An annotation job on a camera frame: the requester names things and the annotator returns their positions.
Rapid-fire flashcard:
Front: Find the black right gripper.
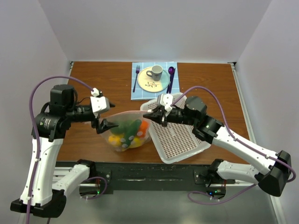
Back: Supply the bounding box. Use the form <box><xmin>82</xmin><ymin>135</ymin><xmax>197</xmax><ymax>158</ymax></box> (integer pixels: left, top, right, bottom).
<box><xmin>143</xmin><ymin>105</ymin><xmax>197</xmax><ymax>127</ymax></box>

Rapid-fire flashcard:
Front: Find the clear zip top bag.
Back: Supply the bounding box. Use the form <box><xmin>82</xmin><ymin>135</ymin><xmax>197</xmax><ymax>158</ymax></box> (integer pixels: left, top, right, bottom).
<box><xmin>101</xmin><ymin>111</ymin><xmax>151</xmax><ymax>152</ymax></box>

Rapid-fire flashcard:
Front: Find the white perforated plastic basket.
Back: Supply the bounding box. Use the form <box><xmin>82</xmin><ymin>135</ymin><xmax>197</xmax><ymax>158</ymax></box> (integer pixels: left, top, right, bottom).
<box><xmin>140</xmin><ymin>92</ymin><xmax>211</xmax><ymax>164</ymax></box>

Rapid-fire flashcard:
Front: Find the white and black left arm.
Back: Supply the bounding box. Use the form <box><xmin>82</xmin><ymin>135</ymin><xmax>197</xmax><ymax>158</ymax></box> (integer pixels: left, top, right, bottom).
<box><xmin>10</xmin><ymin>84</ymin><xmax>117</xmax><ymax>218</ymax></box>

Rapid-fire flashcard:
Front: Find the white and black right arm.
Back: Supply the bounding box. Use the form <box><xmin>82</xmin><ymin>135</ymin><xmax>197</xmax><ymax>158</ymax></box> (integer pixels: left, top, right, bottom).
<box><xmin>141</xmin><ymin>94</ymin><xmax>292</xmax><ymax>197</ymax></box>

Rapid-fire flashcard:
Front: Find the yellow felt fake food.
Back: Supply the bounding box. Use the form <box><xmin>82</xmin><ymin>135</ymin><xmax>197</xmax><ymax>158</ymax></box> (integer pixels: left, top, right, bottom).
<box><xmin>108</xmin><ymin>134</ymin><xmax>145</xmax><ymax>151</ymax></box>

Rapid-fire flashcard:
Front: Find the dark green felt cucumber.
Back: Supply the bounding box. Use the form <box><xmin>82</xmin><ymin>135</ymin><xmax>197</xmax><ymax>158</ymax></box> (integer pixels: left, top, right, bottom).
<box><xmin>121</xmin><ymin>119</ymin><xmax>142</xmax><ymax>149</ymax></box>

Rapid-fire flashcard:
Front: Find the blue checkered placemat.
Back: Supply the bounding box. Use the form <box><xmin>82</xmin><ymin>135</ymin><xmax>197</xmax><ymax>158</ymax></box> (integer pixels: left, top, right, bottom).
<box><xmin>130</xmin><ymin>61</ymin><xmax>181</xmax><ymax>101</ymax></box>

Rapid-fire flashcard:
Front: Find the cream and teal plate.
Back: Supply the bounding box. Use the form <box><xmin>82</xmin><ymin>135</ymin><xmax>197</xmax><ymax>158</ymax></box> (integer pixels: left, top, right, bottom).
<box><xmin>137</xmin><ymin>67</ymin><xmax>170</xmax><ymax>93</ymax></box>

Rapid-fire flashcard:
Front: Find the purple plastic knife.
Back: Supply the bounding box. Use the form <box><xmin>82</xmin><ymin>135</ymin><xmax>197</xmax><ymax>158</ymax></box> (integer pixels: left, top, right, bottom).
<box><xmin>166</xmin><ymin>70</ymin><xmax>175</xmax><ymax>93</ymax></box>

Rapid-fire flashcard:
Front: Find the grey ceramic mug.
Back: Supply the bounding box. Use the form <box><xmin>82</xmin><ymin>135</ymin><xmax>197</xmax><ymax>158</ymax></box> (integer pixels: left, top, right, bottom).
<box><xmin>146</xmin><ymin>65</ymin><xmax>163</xmax><ymax>81</ymax></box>

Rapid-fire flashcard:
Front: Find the purple plastic spoon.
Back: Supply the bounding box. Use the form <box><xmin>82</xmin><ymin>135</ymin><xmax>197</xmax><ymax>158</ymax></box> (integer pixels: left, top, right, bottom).
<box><xmin>168</xmin><ymin>66</ymin><xmax>175</xmax><ymax>75</ymax></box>

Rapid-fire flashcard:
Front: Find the purple plastic fork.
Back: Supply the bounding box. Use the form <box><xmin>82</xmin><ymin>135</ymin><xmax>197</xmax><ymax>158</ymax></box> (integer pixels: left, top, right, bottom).
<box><xmin>132</xmin><ymin>65</ymin><xmax>140</xmax><ymax>92</ymax></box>

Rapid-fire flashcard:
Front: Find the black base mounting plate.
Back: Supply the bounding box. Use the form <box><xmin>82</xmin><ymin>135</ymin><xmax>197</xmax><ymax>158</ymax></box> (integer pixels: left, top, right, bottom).
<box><xmin>70</xmin><ymin>162</ymin><xmax>235</xmax><ymax>195</ymax></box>

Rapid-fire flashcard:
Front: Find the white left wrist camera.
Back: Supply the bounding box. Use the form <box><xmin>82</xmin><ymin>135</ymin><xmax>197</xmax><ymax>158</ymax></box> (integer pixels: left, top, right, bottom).
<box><xmin>90</xmin><ymin>88</ymin><xmax>110</xmax><ymax>117</ymax></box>

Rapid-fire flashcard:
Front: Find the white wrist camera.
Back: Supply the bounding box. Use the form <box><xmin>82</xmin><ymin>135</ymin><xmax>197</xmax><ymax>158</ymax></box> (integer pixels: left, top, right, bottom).
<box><xmin>157</xmin><ymin>93</ymin><xmax>173</xmax><ymax>112</ymax></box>
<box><xmin>90</xmin><ymin>88</ymin><xmax>110</xmax><ymax>117</ymax></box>

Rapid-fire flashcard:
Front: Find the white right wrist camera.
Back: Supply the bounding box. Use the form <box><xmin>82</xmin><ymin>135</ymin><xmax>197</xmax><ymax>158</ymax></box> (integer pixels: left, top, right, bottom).
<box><xmin>157</xmin><ymin>93</ymin><xmax>173</xmax><ymax>112</ymax></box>

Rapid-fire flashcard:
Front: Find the aluminium frame rail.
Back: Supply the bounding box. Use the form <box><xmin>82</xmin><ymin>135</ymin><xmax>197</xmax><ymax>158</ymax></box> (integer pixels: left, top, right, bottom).
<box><xmin>29</xmin><ymin>166</ymin><xmax>278</xmax><ymax>187</ymax></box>

